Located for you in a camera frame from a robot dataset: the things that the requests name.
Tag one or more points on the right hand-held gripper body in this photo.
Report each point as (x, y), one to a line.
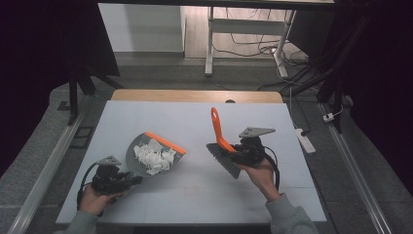
(251, 151)

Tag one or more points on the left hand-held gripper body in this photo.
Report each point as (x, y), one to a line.
(107, 180)

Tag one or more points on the grey dustpan with orange edge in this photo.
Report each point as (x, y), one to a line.
(131, 161)

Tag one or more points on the pile of white paper scraps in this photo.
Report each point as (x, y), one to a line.
(154, 159)

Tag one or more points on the person's left hand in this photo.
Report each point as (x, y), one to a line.
(94, 201)

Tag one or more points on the person's right hand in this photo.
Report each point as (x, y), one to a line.
(263, 180)

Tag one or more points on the black floor plate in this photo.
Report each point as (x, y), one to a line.
(82, 137)

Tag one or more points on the white power strip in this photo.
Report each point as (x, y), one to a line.
(305, 141)

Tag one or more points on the wooden table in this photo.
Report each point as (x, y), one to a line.
(195, 96)

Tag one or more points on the small white adapter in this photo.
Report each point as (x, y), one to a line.
(328, 117)

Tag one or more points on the black metal stand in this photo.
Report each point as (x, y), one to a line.
(337, 97)
(73, 97)

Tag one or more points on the aluminium floor rail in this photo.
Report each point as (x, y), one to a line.
(48, 162)
(354, 169)

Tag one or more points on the white metal desk frame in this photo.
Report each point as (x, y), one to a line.
(246, 26)

